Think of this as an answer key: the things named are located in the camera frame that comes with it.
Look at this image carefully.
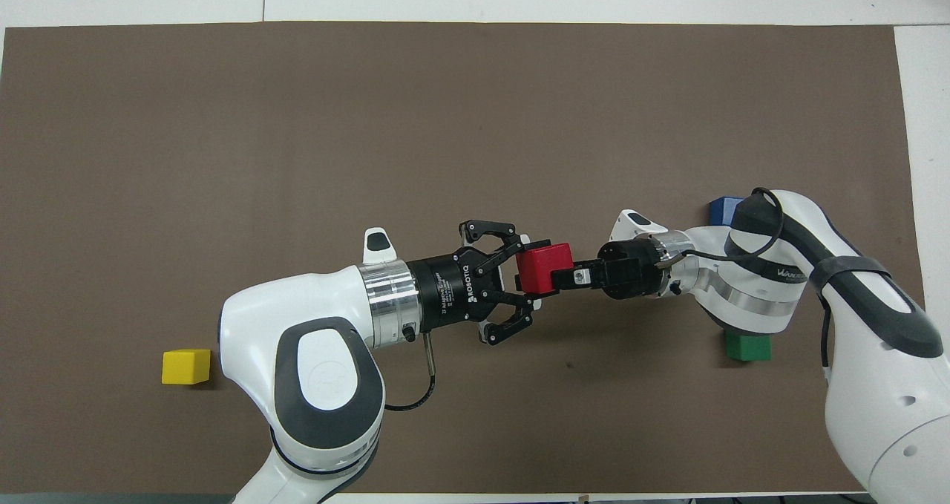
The brown table mat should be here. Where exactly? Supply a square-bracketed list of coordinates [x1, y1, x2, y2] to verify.
[0, 22, 925, 494]

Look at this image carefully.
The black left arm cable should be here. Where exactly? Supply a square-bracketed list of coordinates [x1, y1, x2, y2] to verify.
[384, 333, 439, 413]

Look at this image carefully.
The blue wooden block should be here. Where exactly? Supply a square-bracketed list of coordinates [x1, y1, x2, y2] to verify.
[709, 196, 743, 226]

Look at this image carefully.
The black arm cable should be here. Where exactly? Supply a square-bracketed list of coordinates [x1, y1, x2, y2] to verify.
[384, 333, 439, 413]
[657, 187, 833, 368]

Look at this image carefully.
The yellow wooden block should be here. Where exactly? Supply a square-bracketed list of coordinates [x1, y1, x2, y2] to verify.
[162, 349, 212, 386]

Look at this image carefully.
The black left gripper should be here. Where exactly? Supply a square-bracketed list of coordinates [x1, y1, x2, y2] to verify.
[406, 220, 540, 347]

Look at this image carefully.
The red wooden block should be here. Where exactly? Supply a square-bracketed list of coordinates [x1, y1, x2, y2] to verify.
[516, 243, 576, 297]

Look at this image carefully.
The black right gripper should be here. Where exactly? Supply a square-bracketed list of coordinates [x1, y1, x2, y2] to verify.
[550, 238, 667, 301]

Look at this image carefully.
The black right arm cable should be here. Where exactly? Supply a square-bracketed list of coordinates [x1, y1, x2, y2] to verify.
[657, 187, 833, 368]

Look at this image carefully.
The green wooden block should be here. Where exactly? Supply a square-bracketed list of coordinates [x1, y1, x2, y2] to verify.
[725, 332, 773, 362]

